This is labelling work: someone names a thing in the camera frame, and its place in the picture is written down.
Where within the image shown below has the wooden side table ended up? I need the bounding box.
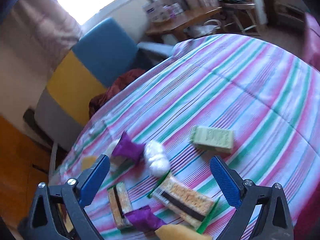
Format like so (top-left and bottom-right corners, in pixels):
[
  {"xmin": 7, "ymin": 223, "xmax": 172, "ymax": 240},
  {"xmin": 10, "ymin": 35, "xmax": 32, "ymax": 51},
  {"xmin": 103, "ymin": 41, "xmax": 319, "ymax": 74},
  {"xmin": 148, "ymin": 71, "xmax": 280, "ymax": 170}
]
[{"xmin": 145, "ymin": 6, "xmax": 222, "ymax": 42}]

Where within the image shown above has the white plastic bag ball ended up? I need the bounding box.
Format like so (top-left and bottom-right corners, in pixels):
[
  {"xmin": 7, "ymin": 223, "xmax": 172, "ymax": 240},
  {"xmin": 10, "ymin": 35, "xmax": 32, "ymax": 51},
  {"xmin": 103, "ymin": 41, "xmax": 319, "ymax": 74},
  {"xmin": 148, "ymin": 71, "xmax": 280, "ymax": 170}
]
[{"xmin": 144, "ymin": 140, "xmax": 170, "ymax": 178}]

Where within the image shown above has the green medicine box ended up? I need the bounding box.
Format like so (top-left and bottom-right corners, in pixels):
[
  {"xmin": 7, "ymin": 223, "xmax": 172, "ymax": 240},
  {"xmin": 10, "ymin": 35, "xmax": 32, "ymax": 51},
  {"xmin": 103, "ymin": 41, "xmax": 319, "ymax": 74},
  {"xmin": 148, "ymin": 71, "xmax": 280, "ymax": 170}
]
[{"xmin": 189, "ymin": 126, "xmax": 234, "ymax": 154}]

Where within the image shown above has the yellow sponge block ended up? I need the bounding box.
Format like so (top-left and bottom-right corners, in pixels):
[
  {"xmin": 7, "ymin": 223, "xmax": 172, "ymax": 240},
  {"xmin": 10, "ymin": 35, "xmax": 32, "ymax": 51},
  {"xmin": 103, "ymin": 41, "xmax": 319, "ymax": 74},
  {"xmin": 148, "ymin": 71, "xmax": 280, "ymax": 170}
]
[{"xmin": 155, "ymin": 224, "xmax": 213, "ymax": 240}]

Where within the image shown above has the wooden wardrobe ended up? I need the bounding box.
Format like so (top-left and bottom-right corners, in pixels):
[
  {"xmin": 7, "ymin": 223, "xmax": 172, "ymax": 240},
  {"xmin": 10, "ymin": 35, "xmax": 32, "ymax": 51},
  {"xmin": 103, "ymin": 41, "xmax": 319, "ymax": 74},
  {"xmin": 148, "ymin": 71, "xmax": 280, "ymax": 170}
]
[{"xmin": 1, "ymin": 117, "xmax": 50, "ymax": 228}]

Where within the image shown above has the tricolour fabric chair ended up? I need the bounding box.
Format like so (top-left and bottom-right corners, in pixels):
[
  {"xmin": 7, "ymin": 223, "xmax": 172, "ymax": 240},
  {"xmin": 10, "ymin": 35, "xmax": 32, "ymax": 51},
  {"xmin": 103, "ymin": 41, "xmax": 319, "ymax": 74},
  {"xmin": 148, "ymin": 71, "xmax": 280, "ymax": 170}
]
[{"xmin": 34, "ymin": 17, "xmax": 173, "ymax": 152}]

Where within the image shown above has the white purple carton box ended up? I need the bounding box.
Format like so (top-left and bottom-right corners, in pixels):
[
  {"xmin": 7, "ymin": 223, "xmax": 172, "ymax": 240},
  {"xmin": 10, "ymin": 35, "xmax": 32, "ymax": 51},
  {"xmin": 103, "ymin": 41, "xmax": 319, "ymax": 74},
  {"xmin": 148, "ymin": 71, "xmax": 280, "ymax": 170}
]
[{"xmin": 143, "ymin": 0, "xmax": 170, "ymax": 23}]

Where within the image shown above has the long cracker packet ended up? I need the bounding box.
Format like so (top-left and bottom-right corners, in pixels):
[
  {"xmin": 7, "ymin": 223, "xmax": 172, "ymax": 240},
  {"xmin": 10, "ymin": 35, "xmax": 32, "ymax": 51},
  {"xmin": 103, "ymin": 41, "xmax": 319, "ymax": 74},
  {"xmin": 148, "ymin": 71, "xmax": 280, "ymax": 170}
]
[{"xmin": 147, "ymin": 171, "xmax": 217, "ymax": 234}]

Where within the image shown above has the rolled beige sock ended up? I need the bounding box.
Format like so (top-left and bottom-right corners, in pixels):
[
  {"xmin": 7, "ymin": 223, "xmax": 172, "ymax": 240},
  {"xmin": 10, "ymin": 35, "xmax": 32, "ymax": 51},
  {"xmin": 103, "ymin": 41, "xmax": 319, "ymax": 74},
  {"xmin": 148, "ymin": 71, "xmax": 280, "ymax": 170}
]
[{"xmin": 104, "ymin": 139, "xmax": 127, "ymax": 173}]

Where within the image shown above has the pink patterned curtain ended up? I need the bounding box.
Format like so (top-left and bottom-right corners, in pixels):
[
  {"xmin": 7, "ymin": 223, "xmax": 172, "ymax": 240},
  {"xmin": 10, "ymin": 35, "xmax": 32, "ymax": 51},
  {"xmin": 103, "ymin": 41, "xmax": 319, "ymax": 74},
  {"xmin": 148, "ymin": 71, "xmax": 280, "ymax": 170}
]
[{"xmin": 11, "ymin": 0, "xmax": 83, "ymax": 72}]

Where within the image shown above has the purple snack packet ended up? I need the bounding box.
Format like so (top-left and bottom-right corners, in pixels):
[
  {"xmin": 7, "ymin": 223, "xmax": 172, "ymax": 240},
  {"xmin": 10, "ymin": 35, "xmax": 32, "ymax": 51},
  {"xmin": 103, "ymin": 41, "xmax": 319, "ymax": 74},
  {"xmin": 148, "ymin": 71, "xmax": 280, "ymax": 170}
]
[
  {"xmin": 120, "ymin": 131, "xmax": 145, "ymax": 164},
  {"xmin": 124, "ymin": 205, "xmax": 166, "ymax": 232}
]

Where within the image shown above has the dark red garment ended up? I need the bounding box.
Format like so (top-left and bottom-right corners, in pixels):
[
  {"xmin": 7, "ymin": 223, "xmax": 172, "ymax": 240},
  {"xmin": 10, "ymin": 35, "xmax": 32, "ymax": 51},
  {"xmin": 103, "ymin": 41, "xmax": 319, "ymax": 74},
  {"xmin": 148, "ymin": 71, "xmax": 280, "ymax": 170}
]
[{"xmin": 88, "ymin": 68, "xmax": 146, "ymax": 118}]

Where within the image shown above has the striped bed cover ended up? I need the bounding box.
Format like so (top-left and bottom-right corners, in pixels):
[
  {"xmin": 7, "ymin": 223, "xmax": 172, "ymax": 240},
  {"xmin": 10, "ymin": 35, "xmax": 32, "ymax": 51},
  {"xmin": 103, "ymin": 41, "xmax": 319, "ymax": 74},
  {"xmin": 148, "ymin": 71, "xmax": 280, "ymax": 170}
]
[{"xmin": 51, "ymin": 34, "xmax": 319, "ymax": 237}]

